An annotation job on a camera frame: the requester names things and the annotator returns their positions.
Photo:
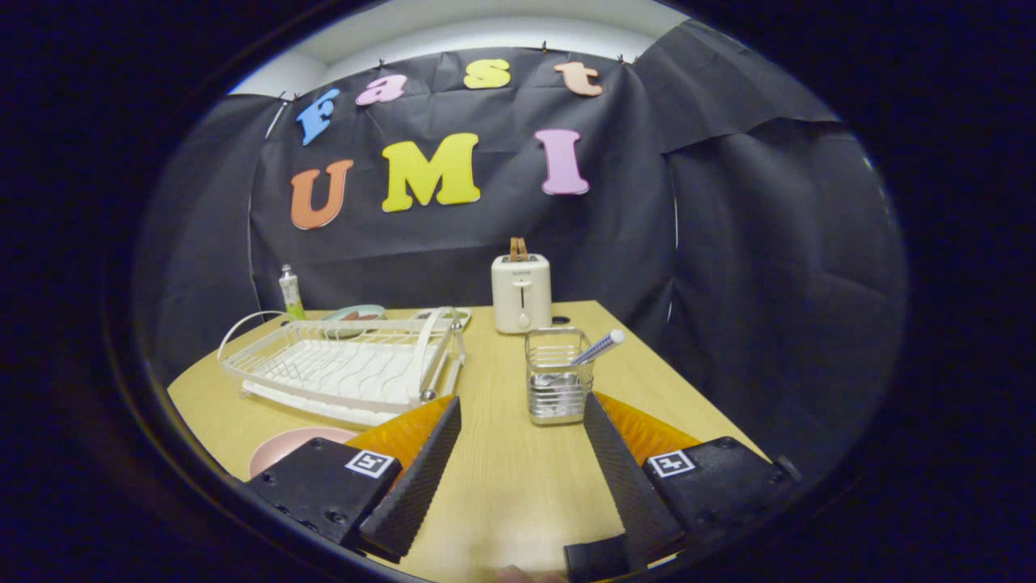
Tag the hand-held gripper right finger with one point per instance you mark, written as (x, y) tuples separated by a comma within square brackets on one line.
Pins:
[(631, 486)]

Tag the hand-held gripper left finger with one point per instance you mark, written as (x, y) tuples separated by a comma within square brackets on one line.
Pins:
[(413, 494)]

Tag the pink plate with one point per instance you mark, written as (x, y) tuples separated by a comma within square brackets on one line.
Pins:
[(283, 449)]

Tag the light blue oval plate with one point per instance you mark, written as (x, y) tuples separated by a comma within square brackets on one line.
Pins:
[(360, 310)]

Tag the white divided tray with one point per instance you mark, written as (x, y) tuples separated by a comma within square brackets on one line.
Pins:
[(461, 314)]

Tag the white toaster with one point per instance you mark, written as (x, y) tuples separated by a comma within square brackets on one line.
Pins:
[(522, 291)]

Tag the clear bottle with green liquid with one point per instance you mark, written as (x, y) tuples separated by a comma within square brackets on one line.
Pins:
[(290, 291)]

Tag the black backdrop cloth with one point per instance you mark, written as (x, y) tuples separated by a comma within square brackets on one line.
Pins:
[(486, 235)]

